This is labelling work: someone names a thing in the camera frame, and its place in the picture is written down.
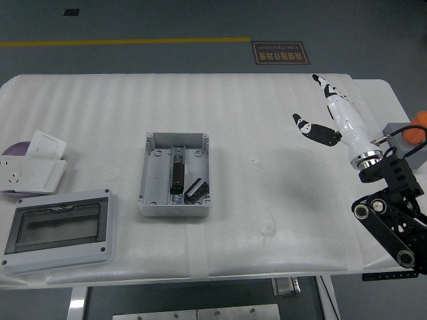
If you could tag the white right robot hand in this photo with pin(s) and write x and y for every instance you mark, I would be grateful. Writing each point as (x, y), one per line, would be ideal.
(347, 120)

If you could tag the black terminal block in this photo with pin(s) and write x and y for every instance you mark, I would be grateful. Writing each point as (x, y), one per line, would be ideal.
(197, 191)

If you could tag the dark brown cylindrical battery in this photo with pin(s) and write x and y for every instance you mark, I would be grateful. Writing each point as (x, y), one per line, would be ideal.
(177, 176)

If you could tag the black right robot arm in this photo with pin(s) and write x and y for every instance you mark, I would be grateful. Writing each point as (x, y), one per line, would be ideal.
(397, 176)

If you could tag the grey open junction box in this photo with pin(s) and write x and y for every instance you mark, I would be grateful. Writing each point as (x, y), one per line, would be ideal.
(156, 180)

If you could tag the grey block base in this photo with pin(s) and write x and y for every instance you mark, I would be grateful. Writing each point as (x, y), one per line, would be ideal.
(398, 146)

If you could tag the orange cylinder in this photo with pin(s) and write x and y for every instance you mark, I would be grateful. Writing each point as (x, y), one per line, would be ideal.
(417, 135)

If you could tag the dark floor sign orange text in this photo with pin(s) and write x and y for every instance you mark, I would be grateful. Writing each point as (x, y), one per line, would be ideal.
(280, 53)

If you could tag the white foam mat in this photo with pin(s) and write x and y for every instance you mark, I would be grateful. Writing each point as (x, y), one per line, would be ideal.
(233, 106)

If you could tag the black table control panel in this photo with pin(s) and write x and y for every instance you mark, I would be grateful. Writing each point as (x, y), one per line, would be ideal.
(383, 276)

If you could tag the white table leg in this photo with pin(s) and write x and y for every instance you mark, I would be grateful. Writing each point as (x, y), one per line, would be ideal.
(77, 303)
(328, 296)

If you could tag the grey metal plate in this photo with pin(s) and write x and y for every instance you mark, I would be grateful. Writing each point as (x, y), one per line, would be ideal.
(153, 316)

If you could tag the black floor hatch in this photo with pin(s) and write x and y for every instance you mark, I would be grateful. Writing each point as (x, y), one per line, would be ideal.
(70, 12)

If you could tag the grey lid with clear window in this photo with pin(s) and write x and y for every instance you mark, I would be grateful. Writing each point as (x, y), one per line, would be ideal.
(66, 253)

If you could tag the purple disc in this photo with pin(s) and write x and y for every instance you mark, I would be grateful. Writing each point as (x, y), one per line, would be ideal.
(16, 149)

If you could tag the metal DIN rail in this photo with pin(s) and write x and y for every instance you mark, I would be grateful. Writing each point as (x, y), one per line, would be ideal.
(178, 153)

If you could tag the metal bracket under table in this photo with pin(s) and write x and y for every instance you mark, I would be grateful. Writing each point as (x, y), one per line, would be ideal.
(285, 286)

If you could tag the white switch plate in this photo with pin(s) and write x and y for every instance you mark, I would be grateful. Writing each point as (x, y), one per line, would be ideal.
(40, 176)
(46, 145)

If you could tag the white wall socket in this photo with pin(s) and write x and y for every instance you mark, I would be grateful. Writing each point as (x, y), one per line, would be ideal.
(10, 173)

